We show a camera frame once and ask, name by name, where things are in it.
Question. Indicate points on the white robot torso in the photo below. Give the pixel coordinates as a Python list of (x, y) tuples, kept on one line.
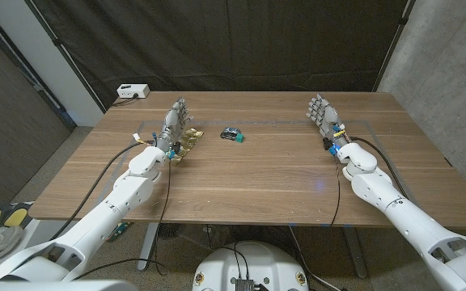
[(253, 262)]

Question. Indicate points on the small black and teal object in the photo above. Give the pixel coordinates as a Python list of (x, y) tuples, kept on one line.
[(231, 133)]

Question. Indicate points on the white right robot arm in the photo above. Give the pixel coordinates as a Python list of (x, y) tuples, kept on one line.
[(378, 186)]

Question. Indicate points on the black backdrop curtain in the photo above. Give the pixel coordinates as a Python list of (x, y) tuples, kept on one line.
[(233, 40)]

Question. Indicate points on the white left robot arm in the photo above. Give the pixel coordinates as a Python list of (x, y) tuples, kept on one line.
[(128, 194)]

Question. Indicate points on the white power strip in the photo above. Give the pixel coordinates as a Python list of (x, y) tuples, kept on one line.
[(133, 91)]

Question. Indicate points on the black backdrop stand pole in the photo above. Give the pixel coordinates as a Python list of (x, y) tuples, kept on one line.
[(395, 40), (67, 54)]

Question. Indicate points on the grey table leg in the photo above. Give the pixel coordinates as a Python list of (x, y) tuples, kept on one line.
[(355, 252), (148, 246)]

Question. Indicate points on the gold foil seal sheet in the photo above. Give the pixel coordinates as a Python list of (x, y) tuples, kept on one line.
[(191, 138)]

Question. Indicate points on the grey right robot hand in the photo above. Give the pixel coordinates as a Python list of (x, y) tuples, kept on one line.
[(327, 119)]

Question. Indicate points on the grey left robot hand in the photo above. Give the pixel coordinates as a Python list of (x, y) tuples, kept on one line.
[(173, 125)]

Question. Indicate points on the green and orange toy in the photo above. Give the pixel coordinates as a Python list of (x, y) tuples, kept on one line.
[(119, 231)]

